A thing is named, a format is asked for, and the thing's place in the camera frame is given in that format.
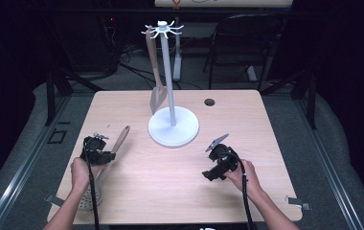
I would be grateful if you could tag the white utensil rack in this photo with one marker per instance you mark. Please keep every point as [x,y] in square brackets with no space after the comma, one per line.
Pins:
[173,127]

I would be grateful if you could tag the black folding chair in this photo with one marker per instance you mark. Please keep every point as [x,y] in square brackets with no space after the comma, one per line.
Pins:
[234,60]

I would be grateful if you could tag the dark equipment with red light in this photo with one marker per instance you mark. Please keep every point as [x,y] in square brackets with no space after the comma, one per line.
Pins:
[97,35]

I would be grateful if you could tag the grey metal stand foot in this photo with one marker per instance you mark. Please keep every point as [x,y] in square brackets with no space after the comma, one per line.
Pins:
[252,74]

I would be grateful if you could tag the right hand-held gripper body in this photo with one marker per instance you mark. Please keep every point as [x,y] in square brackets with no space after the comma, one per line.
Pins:
[223,158]

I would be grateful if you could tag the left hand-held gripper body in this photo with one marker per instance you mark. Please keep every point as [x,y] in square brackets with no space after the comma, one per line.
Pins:
[94,148]

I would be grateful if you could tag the person's left hand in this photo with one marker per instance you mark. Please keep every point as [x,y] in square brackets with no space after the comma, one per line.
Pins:
[82,174]

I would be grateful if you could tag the beige solid turner spatula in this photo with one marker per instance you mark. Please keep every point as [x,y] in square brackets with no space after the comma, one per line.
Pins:
[157,96]

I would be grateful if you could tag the person's right hand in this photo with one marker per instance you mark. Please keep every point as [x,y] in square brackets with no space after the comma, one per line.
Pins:
[247,177]

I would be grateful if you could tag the black metal frame stand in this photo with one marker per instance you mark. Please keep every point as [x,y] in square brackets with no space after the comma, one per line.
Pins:
[312,102]
[50,96]

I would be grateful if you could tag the aluminium floor rail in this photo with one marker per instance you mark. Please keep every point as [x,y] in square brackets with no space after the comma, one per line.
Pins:
[330,172]
[17,179]

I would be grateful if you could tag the beige perforated skimmer spoon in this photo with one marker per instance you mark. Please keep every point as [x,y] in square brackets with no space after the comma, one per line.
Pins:
[121,137]

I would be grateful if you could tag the grey tape tab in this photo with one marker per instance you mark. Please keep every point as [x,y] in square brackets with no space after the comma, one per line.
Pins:
[298,202]
[54,200]

